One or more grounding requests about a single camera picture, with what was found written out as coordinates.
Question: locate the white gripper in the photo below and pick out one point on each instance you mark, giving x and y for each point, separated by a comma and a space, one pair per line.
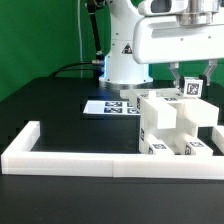
162, 40

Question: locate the white chair back part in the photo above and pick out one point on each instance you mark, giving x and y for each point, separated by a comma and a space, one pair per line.
162, 108

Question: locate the white chair seat part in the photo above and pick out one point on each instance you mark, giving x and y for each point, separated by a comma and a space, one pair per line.
165, 136

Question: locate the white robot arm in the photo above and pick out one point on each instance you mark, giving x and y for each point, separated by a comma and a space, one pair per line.
120, 68

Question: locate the white tag sheet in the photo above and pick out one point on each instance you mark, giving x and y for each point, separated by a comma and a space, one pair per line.
100, 107

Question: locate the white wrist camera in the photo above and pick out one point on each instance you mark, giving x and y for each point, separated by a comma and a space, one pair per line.
162, 7

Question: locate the white U-shaped fence frame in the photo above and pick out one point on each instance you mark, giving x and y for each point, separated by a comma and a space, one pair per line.
20, 159

